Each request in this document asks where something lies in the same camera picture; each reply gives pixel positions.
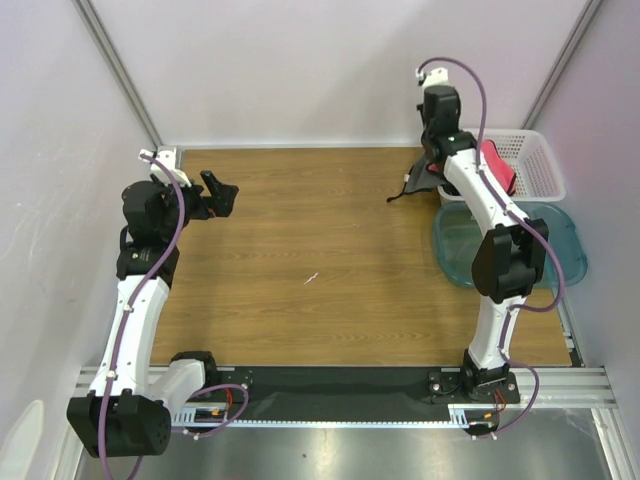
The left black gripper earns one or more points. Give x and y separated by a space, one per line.
219 204

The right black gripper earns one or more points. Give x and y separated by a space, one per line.
427 167

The pink and black towel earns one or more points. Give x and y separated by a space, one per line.
501 170

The yellow and black towel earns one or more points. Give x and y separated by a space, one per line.
420 178

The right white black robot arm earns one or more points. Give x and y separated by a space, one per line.
511 256

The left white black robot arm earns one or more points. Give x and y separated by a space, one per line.
124 414

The white perforated plastic basket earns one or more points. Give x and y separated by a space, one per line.
538 176

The teal transparent plastic tray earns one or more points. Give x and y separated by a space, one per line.
456 239

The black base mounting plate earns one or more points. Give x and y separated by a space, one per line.
309 394

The white object at left edge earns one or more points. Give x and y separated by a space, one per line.
21 444

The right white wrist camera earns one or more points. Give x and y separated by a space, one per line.
436 77

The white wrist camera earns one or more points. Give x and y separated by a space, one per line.
436 77
166 163

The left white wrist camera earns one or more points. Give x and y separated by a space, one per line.
166 163

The left grey cable duct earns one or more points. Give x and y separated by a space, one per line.
201 415

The grey cable duct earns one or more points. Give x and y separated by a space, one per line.
478 414
201 415

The aluminium frame rail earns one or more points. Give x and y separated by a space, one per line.
560 387

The right grey cable duct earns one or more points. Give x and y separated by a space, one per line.
478 414

